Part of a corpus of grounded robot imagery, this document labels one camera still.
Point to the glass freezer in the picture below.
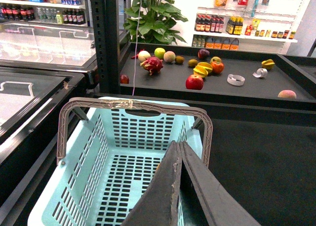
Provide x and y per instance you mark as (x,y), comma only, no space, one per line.
(49,47)
(30,102)

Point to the grey basket handle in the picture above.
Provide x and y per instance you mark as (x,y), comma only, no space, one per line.
(130,104)

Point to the white drinks shelf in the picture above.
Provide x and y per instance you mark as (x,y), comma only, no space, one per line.
(46,11)

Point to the glass top freezer rear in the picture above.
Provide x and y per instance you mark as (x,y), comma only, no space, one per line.
(49,47)

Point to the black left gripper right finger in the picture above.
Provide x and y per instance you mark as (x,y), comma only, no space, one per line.
(203,200)

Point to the yellow star fruit front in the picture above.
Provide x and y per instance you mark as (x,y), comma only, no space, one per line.
(203,69)

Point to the grey tape roll tilted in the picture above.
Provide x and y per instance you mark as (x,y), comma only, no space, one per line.
(260,73)

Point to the white round melon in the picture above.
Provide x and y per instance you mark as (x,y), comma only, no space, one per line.
(143,56)

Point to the glass top freezer front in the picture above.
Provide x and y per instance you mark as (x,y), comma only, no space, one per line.
(30,102)

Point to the yellow star fruit right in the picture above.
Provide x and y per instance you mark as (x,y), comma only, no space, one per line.
(268,64)

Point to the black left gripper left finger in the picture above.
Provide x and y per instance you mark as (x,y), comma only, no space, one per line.
(158,206)

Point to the light blue plastic basket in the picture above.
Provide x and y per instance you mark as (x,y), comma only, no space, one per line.
(110,160)

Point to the pink peach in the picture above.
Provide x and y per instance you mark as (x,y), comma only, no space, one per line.
(288,94)

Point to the white condiment shelf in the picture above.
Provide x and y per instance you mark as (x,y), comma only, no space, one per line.
(248,25)

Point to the dark purple fruit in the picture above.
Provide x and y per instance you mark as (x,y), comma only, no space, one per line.
(203,54)

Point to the black fruit display tray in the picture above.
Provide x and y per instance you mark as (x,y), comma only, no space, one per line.
(263,92)

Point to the green potted plant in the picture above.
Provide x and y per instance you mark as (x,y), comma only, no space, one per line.
(153,21)

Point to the large red apple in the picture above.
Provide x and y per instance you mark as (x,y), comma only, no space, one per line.
(194,82)

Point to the green apple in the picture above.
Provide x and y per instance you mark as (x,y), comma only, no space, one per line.
(159,53)

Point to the black metal shelf post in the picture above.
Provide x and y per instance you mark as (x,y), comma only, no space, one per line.
(106,33)

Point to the yellow green mango fruit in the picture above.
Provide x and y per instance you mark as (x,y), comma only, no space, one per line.
(216,59)

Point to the orange persimmon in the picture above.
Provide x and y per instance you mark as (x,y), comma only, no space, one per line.
(217,67)

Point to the pink dragon fruit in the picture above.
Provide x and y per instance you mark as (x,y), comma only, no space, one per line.
(153,65)

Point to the yellow star fruit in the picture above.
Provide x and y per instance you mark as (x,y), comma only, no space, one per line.
(203,69)
(268,64)

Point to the red chili pepper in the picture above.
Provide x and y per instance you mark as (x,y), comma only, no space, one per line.
(136,56)

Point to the grey tape roll flat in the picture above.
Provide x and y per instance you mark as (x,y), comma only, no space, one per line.
(235,80)

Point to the brown kiwi right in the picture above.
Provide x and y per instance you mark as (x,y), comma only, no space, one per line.
(192,63)

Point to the brown kiwi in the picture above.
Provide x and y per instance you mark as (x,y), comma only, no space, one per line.
(192,63)
(179,60)

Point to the small red apple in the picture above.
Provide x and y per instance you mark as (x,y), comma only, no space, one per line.
(124,79)

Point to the brown kiwi left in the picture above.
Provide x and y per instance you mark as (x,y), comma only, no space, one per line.
(179,60)

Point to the beige cantaloupe melon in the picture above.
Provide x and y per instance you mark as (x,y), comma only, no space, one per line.
(169,56)

